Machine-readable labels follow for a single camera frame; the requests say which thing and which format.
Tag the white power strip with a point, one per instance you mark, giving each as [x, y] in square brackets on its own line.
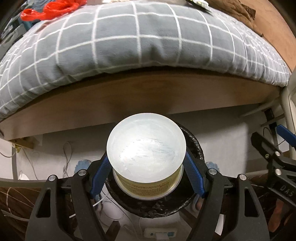
[160, 233]

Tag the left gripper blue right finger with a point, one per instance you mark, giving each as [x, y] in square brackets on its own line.
[194, 175]

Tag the yellow instant noodle cup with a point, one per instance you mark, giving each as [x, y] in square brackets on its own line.
[146, 148]

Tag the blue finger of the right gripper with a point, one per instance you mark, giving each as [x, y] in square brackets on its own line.
[287, 135]

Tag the black foil pouch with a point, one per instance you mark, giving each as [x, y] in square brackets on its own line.
[200, 4]

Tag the grey checked bed sheet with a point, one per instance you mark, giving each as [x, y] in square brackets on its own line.
[120, 36]

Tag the wooden headboard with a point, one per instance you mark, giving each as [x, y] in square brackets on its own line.
[275, 29]

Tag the black trash bin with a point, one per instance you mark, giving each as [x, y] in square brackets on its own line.
[153, 200]

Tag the red plastic bag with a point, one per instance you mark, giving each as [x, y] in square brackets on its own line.
[52, 10]

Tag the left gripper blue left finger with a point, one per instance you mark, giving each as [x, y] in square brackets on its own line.
[99, 171]

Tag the blue slipper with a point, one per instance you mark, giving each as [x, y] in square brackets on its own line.
[82, 164]

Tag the brown fleece jacket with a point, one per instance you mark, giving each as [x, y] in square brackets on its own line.
[239, 11]

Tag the wooden bed frame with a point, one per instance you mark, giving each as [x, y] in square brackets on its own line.
[109, 98]

